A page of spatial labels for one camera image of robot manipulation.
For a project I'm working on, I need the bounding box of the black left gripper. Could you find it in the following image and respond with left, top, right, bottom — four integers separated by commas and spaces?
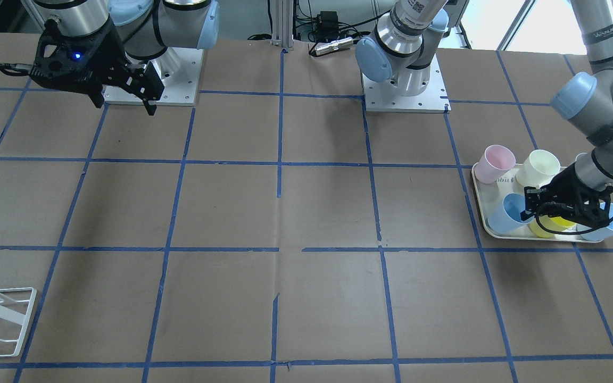
519, 164, 613, 229

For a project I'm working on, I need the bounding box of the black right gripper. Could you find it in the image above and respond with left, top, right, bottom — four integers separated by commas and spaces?
29, 19, 165, 116

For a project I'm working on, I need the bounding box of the light blue plastic cup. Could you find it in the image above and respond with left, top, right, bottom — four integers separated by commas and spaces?
576, 203, 613, 242

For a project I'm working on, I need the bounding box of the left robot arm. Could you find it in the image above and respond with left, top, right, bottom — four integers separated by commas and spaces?
355, 1, 613, 229

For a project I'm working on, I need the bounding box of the cream plastic cup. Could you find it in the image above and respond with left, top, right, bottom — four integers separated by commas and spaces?
516, 149, 560, 187

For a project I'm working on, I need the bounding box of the cream plastic tray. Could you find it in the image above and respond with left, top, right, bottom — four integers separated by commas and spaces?
470, 163, 607, 243

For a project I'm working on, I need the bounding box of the yellow plastic cup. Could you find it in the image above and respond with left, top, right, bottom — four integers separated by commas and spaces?
528, 215, 577, 238

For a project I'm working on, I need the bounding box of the grey plastic cup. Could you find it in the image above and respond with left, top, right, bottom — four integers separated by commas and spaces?
574, 153, 588, 163

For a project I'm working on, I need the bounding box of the silver cylindrical tool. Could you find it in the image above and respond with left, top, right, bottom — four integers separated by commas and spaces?
309, 37, 354, 57

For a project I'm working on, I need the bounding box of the pink plastic cup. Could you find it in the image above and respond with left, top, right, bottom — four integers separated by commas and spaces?
474, 145, 516, 184

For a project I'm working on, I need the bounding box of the light blue transferred cup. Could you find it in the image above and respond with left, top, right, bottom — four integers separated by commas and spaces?
487, 193, 534, 235

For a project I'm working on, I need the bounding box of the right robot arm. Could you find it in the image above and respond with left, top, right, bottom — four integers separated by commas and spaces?
20, 1, 220, 115

